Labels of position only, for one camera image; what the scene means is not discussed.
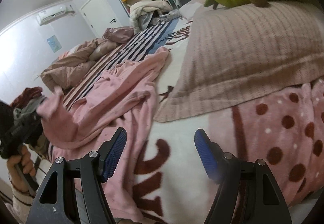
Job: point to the cream blanket pile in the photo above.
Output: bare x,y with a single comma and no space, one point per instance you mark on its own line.
145,7

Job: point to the striped fleece bed blanket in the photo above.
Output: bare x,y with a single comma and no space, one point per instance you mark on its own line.
160,177

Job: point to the white bedroom door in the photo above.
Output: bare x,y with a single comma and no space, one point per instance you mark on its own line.
100,16

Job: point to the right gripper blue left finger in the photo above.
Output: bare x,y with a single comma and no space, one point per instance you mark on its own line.
55,200

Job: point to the shiny pink pillow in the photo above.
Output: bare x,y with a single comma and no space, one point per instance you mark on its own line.
119,35

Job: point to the person's left hand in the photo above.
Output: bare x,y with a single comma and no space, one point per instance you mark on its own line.
27,168

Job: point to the pink dotted pajama top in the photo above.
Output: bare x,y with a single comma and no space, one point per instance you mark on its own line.
124,96

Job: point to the pink beige crumpled duvet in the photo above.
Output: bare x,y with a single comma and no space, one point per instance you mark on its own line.
70,68

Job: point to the red crumpled clothes pile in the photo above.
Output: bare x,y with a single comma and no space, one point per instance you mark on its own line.
28,94

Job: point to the cream sweater left forearm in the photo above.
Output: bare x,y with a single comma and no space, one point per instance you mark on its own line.
22,199

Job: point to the beige striped pillow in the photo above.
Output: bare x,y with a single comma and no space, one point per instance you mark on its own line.
240,54

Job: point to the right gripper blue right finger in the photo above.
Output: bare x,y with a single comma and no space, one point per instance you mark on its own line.
247,192

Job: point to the white wall air conditioner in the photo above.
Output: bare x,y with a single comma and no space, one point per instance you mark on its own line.
52,13

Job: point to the small blue wall poster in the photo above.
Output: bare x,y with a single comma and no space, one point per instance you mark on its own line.
54,43

